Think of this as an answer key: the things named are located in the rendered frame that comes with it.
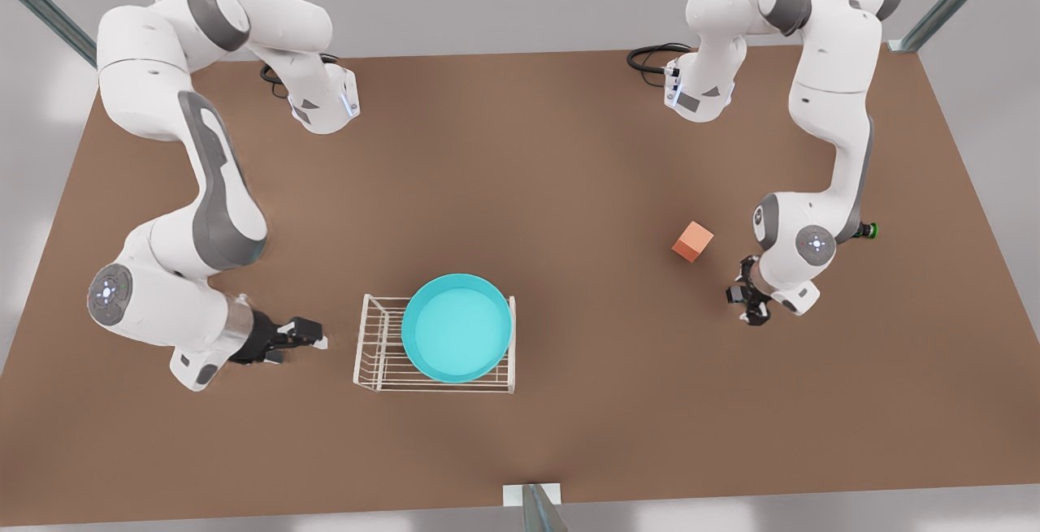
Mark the orange-red cube button switch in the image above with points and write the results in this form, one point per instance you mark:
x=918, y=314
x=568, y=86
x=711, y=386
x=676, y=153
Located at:
x=692, y=240

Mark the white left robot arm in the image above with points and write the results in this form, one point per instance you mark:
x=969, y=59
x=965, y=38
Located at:
x=837, y=110

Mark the turquoise round plate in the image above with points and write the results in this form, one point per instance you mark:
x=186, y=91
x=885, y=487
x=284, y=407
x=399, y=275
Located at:
x=457, y=329

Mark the silver frame post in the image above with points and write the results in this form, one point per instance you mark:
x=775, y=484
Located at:
x=45, y=4
x=951, y=0
x=538, y=508

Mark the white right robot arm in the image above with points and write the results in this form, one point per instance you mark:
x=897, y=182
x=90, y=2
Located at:
x=213, y=191

